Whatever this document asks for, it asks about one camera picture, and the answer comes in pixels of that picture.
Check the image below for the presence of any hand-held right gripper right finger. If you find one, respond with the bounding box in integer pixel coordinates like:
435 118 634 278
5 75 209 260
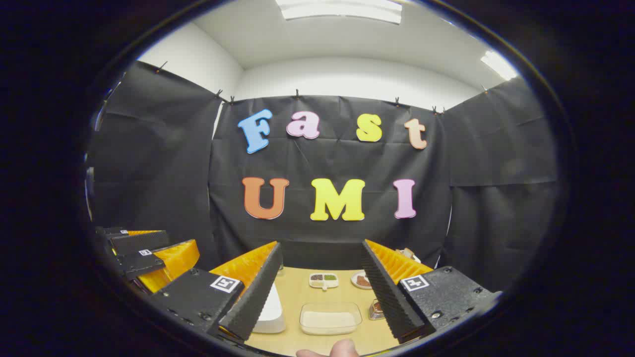
361 239 502 344

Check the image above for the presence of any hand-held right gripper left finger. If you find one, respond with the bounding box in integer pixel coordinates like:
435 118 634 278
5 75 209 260
149 241 283 343

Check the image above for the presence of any white rice cooker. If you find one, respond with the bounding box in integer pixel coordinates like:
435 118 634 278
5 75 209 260
252 283 287 334

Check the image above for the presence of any clear box of rice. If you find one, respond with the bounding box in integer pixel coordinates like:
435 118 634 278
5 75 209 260
299 301 363 336

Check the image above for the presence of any white round plate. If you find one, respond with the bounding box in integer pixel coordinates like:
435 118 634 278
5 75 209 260
350 270 373 290

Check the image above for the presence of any white divided condiment dish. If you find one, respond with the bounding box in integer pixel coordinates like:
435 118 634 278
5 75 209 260
309 272 339 291

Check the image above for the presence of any ceiling light panel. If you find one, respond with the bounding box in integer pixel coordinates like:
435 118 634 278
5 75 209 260
275 0 403 25
480 50 519 81

